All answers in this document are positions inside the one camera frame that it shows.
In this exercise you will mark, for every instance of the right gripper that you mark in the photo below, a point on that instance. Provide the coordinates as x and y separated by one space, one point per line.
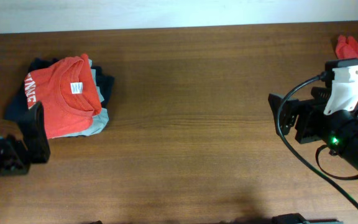
310 110

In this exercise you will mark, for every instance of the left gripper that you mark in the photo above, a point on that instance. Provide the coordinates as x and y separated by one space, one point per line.
19 157

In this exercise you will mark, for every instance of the orange printed t-shirt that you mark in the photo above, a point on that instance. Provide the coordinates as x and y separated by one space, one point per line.
43 86

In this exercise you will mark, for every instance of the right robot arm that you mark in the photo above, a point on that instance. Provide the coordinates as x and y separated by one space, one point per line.
338 129

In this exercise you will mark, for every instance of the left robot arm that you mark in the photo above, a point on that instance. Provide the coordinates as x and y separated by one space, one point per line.
23 140

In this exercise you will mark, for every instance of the folded navy garment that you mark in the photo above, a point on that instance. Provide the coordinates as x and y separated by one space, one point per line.
104 84

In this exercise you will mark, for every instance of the folded grey t-shirt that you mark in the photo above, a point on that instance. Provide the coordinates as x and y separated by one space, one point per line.
79 92

